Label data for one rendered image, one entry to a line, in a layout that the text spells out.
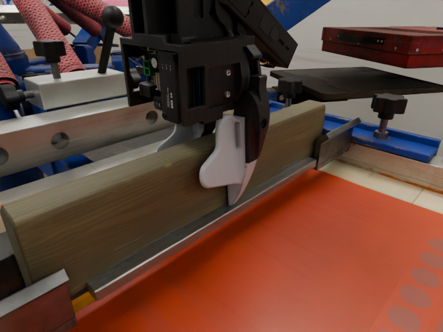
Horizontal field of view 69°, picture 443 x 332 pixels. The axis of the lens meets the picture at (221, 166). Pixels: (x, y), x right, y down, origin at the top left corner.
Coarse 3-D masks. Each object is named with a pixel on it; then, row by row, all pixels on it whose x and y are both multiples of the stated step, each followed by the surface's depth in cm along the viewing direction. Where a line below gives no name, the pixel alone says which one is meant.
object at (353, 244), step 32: (288, 192) 41; (320, 192) 41; (352, 192) 41; (224, 224) 35; (256, 224) 35; (288, 224) 35; (320, 224) 35; (352, 224) 35; (384, 224) 35; (416, 224) 35; (288, 256) 30; (320, 256) 30; (352, 256) 30; (384, 256) 30; (320, 288) 27; (352, 288) 27; (384, 288) 27
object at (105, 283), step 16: (304, 160) 40; (288, 176) 36; (256, 192) 33; (272, 192) 35; (224, 208) 30; (240, 208) 31; (192, 224) 28; (208, 224) 28; (160, 240) 26; (176, 240) 26; (192, 240) 27; (144, 256) 24; (160, 256) 25; (112, 272) 23; (128, 272) 23; (144, 272) 24; (96, 288) 22; (112, 288) 22
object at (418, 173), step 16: (352, 144) 47; (112, 160) 41; (128, 160) 41; (336, 160) 50; (352, 160) 48; (368, 160) 46; (384, 160) 45; (400, 160) 43; (416, 160) 42; (432, 160) 42; (64, 176) 37; (80, 176) 37; (400, 176) 44; (416, 176) 42; (432, 176) 41; (0, 192) 33; (16, 192) 33; (32, 192) 34; (0, 208) 31; (0, 224) 31
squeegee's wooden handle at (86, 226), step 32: (288, 128) 35; (320, 128) 41; (160, 160) 25; (192, 160) 26; (256, 160) 33; (288, 160) 38; (64, 192) 20; (96, 192) 21; (128, 192) 22; (160, 192) 25; (192, 192) 27; (224, 192) 31; (32, 224) 18; (64, 224) 20; (96, 224) 21; (128, 224) 23; (160, 224) 26; (32, 256) 19; (64, 256) 20; (96, 256) 22; (128, 256) 24
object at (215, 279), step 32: (192, 256) 30; (224, 256) 30; (256, 256) 30; (128, 288) 27; (160, 288) 27; (192, 288) 27; (224, 288) 27; (256, 288) 27; (288, 288) 27; (96, 320) 24; (128, 320) 24; (160, 320) 24; (192, 320) 24; (224, 320) 24; (256, 320) 24; (288, 320) 24; (320, 320) 24; (352, 320) 24
